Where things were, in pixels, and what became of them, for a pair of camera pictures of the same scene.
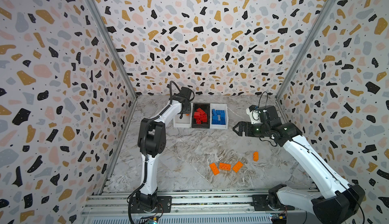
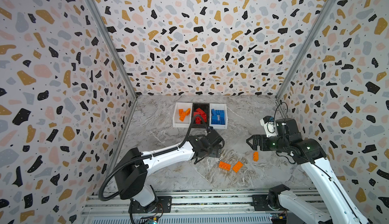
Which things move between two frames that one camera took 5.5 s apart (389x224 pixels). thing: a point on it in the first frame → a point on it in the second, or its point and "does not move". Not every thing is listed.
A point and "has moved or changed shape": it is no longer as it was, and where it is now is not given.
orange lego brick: (256, 156) does not move
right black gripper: (248, 128) → (262, 142)
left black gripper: (189, 111) → (217, 150)
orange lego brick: (214, 168) has moved or changed shape
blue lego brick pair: (222, 113) does not move
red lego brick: (203, 117) does not move
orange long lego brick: (225, 166) does not move
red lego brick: (201, 111) does not move
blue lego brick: (214, 114) does not move
